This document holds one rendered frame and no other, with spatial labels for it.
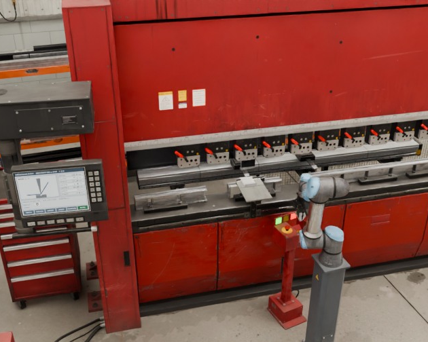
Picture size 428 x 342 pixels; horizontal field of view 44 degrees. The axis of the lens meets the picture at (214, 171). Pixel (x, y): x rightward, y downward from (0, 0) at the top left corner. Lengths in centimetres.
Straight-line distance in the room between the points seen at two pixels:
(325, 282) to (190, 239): 98
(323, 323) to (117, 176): 164
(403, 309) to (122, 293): 211
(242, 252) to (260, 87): 124
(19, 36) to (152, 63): 445
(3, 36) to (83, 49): 461
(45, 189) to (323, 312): 189
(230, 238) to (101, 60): 160
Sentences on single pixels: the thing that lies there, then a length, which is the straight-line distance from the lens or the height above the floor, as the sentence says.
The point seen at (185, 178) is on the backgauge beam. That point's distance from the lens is 389.
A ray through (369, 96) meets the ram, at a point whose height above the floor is 156.
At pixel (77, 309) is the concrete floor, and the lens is 428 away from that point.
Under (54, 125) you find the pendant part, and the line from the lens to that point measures 271.
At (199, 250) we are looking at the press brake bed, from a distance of 381.
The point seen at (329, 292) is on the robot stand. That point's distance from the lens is 349.
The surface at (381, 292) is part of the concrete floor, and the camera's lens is 449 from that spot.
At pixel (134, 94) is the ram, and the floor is 172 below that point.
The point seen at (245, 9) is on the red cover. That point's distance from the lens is 325.
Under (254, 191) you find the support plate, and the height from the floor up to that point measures 100.
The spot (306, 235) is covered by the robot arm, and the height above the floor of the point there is 101.
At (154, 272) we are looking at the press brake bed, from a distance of 386.
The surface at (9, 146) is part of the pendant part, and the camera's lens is 289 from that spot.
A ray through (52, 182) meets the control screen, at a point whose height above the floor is 151.
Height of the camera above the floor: 288
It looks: 29 degrees down
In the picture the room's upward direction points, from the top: straight up
